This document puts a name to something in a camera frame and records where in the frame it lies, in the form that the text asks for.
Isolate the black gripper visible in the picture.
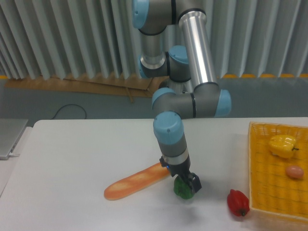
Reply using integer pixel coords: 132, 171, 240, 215
159, 155, 202, 194

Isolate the green toy bell pepper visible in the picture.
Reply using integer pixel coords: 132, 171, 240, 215
173, 176, 195, 200

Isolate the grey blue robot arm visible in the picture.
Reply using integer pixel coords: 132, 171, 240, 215
131, 0, 231, 193

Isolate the red toy bell pepper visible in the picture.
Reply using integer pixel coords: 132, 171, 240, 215
227, 189, 250, 217

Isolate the yellow woven basket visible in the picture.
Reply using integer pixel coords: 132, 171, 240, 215
248, 122, 308, 222

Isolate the yellow toy bell pepper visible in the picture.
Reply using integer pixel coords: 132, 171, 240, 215
269, 135, 299, 158

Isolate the toy baguette bread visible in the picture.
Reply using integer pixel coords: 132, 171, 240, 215
103, 163, 169, 201

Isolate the brown toy egg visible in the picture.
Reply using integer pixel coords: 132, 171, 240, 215
285, 165, 304, 179

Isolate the brown cardboard sheet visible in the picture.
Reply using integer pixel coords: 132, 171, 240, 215
4, 73, 167, 102

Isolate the silver laptop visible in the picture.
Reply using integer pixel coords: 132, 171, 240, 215
0, 118, 28, 160

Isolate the grey pleated curtain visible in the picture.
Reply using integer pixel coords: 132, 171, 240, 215
0, 0, 308, 79

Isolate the black floor cable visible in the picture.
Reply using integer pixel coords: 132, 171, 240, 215
50, 103, 87, 120

